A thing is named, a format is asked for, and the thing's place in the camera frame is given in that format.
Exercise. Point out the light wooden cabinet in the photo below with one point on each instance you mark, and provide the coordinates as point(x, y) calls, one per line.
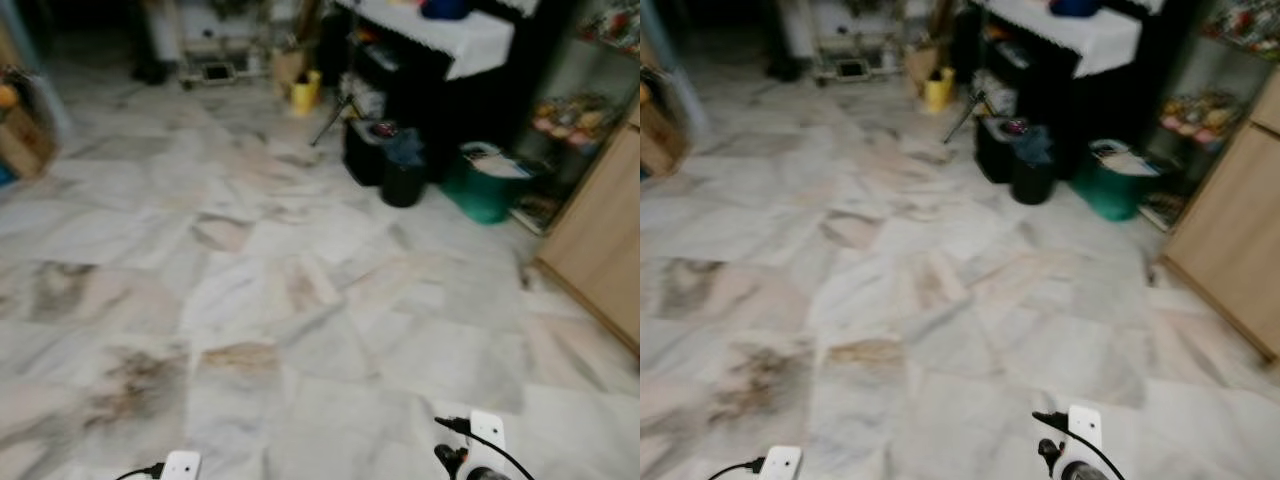
point(1230, 230)
point(600, 240)

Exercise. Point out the green plastic bin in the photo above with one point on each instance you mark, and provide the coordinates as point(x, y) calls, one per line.
point(1105, 195)
point(480, 195)

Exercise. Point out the black round bin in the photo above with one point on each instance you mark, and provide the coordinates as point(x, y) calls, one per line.
point(1030, 186)
point(402, 187)

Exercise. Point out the black square box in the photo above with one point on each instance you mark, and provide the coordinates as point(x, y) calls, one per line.
point(992, 150)
point(362, 155)

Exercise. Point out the dark blue cloth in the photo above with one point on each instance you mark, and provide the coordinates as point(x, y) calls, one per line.
point(405, 148)
point(1033, 145)

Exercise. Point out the black tall furniture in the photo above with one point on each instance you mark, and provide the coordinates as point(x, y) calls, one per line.
point(1080, 110)
point(450, 110)

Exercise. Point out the thin black rod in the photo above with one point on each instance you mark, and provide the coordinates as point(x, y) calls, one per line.
point(963, 118)
point(330, 122)

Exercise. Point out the glass display shelf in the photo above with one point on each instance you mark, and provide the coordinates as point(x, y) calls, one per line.
point(575, 115)
point(1200, 115)

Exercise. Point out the yellow plastic container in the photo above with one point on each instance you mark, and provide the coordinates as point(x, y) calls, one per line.
point(305, 97)
point(938, 95)

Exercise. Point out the brown paper bag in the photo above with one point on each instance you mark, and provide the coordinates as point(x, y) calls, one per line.
point(288, 68)
point(920, 66)

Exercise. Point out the white lace table cloth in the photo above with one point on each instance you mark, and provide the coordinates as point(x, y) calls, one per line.
point(1100, 40)
point(470, 42)

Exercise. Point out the blue round object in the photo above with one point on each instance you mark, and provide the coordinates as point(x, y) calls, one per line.
point(445, 8)
point(1075, 6)

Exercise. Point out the white metal rack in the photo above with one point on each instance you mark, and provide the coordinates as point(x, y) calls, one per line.
point(240, 25)
point(870, 22)

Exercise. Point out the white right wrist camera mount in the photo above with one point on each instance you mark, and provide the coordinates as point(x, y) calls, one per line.
point(1085, 425)
point(488, 428)

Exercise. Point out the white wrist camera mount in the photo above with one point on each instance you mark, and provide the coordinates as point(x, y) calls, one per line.
point(1085, 425)
point(183, 466)
point(488, 428)
point(780, 465)

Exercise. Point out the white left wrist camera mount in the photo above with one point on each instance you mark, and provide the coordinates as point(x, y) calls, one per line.
point(183, 466)
point(780, 465)

